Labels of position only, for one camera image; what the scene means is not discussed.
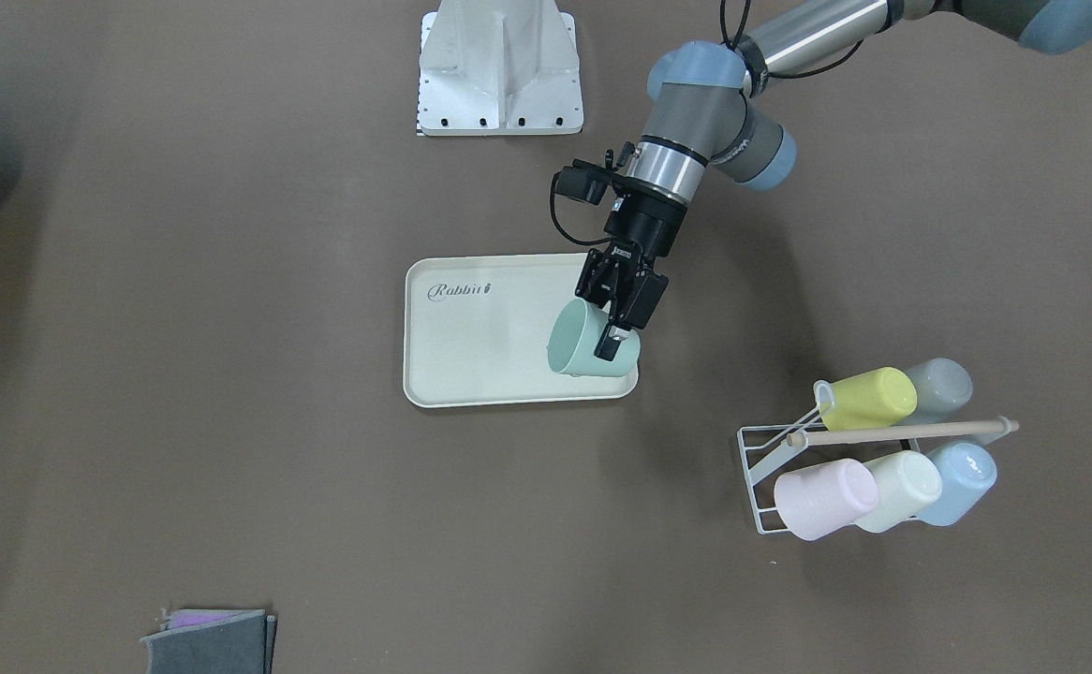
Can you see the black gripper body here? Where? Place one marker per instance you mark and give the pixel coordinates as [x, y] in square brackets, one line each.
[647, 221]

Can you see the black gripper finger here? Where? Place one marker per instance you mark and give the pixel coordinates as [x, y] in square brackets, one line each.
[611, 339]
[590, 286]

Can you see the green cup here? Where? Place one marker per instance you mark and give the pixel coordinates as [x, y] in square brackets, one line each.
[574, 339]

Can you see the cream rabbit tray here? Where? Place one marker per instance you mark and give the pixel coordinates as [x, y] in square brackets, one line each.
[477, 333]

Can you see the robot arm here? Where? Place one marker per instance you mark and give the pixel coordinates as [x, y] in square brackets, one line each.
[703, 118]

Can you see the pink cup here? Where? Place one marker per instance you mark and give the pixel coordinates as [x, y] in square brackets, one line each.
[820, 499]

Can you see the yellow cup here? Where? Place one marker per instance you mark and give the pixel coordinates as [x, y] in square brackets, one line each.
[876, 399]

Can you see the cream white cup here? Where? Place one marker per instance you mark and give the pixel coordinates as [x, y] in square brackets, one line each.
[907, 483]

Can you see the grey cup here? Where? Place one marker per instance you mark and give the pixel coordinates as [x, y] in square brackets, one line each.
[943, 387]

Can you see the light blue cup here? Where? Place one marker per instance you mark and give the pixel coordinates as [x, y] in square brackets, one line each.
[967, 471]

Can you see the folded grey cloths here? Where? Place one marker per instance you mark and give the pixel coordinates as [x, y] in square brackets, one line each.
[209, 640]

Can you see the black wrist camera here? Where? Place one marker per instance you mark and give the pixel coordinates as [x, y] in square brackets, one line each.
[587, 183]

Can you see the white wire cup rack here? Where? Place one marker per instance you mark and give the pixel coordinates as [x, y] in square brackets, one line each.
[768, 451]

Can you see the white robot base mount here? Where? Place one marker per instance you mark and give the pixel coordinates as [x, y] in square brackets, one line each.
[499, 68]

